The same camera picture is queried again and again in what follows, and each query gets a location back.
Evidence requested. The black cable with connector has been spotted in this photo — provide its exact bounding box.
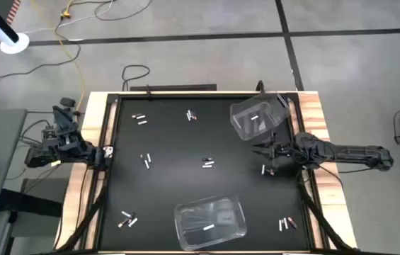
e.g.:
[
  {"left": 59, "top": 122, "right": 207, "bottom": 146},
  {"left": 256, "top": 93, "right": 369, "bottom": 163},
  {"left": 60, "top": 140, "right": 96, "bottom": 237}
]
[{"left": 25, "top": 109, "right": 82, "bottom": 117}]

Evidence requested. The grey floor cable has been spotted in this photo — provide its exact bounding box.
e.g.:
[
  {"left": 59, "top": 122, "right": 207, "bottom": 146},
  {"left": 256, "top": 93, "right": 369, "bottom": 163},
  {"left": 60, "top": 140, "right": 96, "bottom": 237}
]
[{"left": 21, "top": 0, "right": 115, "bottom": 35}]

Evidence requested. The white pole stand round base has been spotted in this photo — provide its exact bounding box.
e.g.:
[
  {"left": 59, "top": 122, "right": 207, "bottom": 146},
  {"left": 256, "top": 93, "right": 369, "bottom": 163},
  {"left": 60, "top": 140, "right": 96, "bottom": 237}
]
[{"left": 0, "top": 0, "right": 30, "bottom": 55}]

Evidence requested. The black diagonal frame strut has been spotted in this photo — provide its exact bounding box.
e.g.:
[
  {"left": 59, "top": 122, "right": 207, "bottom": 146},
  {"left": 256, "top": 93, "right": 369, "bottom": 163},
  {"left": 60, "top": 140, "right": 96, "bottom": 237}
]
[
  {"left": 297, "top": 173, "right": 355, "bottom": 253},
  {"left": 56, "top": 169, "right": 110, "bottom": 253}
]

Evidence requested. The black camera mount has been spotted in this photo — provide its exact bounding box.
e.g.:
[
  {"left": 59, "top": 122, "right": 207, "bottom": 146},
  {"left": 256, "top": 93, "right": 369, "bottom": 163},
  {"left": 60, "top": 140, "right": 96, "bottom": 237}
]
[{"left": 255, "top": 80, "right": 267, "bottom": 97}]

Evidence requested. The grey desk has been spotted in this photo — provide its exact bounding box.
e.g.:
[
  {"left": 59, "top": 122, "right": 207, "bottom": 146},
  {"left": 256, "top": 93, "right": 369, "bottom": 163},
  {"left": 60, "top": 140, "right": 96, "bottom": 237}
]
[{"left": 0, "top": 108, "right": 28, "bottom": 217}]

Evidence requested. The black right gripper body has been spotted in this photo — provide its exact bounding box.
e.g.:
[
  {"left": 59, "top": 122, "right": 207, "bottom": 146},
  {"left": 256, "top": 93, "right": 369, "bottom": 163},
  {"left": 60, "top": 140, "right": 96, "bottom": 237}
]
[{"left": 270, "top": 140, "right": 297, "bottom": 168}]

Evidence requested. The long black floor cable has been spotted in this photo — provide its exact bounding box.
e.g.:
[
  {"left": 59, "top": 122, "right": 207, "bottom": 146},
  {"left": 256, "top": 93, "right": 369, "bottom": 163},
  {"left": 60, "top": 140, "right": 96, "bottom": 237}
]
[{"left": 0, "top": 8, "right": 82, "bottom": 79}]

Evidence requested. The yellow extension cable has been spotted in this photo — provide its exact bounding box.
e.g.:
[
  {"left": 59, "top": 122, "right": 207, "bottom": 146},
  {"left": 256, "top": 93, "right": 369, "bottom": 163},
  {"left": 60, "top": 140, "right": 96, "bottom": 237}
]
[{"left": 29, "top": 0, "right": 86, "bottom": 130}]

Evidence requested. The clear plastic bin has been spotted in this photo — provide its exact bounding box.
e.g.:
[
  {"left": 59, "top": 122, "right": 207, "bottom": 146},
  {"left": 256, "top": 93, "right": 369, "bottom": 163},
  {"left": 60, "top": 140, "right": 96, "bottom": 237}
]
[
  {"left": 229, "top": 92, "right": 291, "bottom": 142},
  {"left": 173, "top": 195, "right": 248, "bottom": 251}
]

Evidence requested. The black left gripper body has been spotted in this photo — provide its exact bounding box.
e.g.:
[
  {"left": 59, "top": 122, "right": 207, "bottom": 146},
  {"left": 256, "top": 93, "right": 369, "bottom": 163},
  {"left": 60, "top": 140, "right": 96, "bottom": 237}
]
[{"left": 42, "top": 126, "right": 81, "bottom": 150}]

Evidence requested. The black table mat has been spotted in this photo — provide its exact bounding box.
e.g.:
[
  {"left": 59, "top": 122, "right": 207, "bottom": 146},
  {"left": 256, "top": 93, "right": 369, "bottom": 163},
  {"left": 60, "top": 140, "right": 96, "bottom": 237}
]
[{"left": 98, "top": 96, "right": 311, "bottom": 251}]

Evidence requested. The black desk foot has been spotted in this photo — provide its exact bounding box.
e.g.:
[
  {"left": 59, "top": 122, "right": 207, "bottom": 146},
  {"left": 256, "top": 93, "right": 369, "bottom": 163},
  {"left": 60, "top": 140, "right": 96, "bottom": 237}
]
[{"left": 0, "top": 188, "right": 63, "bottom": 217}]

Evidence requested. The black looped floor cable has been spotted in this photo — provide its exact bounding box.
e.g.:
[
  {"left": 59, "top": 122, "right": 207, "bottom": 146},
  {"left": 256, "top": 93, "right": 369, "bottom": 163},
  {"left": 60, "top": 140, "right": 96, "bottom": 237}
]
[
  {"left": 120, "top": 64, "right": 151, "bottom": 92},
  {"left": 94, "top": 0, "right": 153, "bottom": 21}
]

